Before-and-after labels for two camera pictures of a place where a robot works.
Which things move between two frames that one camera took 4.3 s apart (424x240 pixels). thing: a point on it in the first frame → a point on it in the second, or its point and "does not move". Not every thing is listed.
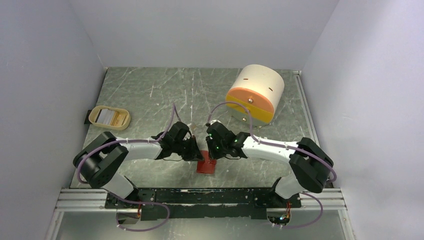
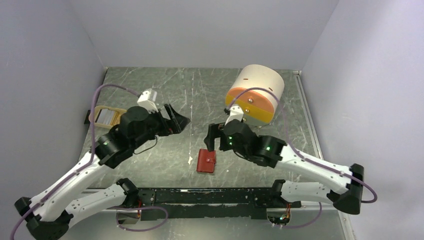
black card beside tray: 87,121 does not move
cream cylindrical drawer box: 255,95 does not move
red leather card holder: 206,166 does not move
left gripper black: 195,154 → 175,125
